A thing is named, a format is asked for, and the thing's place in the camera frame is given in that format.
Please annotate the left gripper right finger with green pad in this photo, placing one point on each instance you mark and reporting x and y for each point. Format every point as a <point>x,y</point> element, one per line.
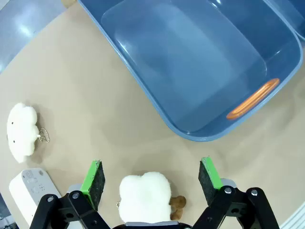
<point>210,181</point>

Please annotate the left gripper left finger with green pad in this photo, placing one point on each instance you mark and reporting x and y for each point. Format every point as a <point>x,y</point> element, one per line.
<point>91,183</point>

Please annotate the white plush toys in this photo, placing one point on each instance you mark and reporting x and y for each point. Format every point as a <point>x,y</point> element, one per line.
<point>145,195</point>

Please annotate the white digital clock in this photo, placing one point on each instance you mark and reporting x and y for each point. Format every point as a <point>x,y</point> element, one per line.
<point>26,190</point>

